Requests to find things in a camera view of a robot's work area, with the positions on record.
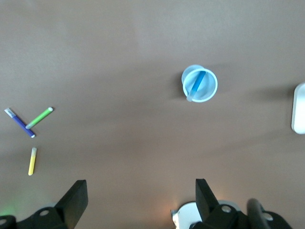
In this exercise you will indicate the blue marker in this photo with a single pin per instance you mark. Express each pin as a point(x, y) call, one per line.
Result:
point(197, 83)

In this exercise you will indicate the translucent light blue cup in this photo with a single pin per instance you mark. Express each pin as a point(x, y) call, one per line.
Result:
point(209, 88)

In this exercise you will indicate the green marker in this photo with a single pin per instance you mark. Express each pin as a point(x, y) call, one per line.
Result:
point(39, 118)

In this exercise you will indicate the purple marker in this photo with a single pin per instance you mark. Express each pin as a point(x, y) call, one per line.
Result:
point(20, 122)

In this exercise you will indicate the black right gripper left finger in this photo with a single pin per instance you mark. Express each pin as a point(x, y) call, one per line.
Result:
point(69, 210)

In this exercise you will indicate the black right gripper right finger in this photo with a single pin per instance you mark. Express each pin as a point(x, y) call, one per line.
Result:
point(207, 207)

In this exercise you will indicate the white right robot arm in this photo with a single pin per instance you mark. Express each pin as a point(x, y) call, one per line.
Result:
point(187, 214)

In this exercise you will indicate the white lamp base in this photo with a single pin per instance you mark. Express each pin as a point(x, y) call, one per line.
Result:
point(299, 109)

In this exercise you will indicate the yellow marker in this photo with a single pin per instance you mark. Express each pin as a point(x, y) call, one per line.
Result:
point(32, 162)

